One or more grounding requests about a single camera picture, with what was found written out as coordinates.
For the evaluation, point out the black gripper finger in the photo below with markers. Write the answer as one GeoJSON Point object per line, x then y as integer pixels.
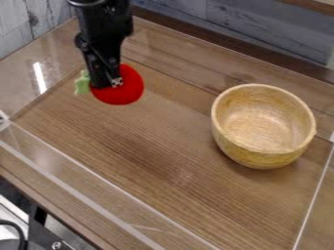
{"type": "Point", "coordinates": [104, 71]}

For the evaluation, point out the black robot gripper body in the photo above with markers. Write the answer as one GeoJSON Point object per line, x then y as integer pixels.
{"type": "Point", "coordinates": [105, 23]}

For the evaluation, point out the light wooden bowl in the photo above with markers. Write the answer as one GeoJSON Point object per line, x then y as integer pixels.
{"type": "Point", "coordinates": [262, 125]}

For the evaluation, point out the clear acrylic front wall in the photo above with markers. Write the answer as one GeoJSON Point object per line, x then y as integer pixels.
{"type": "Point", "coordinates": [101, 212]}

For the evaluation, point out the black metal table frame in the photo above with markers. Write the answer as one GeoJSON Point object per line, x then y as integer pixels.
{"type": "Point", "coordinates": [41, 238]}

